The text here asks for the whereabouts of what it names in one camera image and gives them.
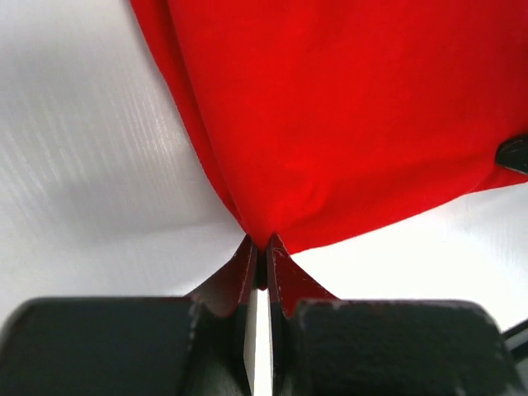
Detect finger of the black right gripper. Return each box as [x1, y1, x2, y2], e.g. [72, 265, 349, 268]
[495, 134, 528, 174]

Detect red t shirt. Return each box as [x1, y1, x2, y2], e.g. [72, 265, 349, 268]
[131, 1, 527, 252]

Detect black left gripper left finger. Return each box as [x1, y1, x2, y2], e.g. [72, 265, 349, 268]
[187, 236, 258, 395]

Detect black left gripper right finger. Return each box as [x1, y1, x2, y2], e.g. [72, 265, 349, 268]
[266, 233, 337, 395]

